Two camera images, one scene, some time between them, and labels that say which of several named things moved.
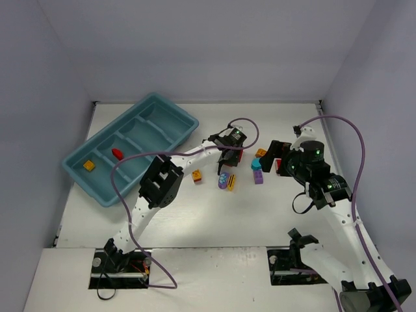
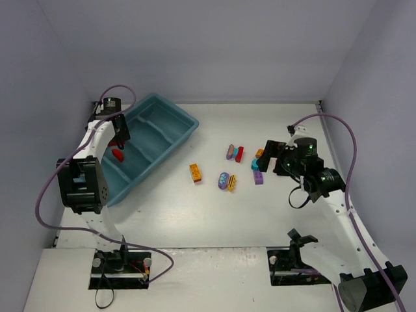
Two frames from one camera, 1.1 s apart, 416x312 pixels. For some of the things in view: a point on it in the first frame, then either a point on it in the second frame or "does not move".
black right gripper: (274, 155) does not move
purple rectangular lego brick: (258, 175) does not move
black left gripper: (228, 156) -> (121, 129)
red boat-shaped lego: (117, 153) does not move
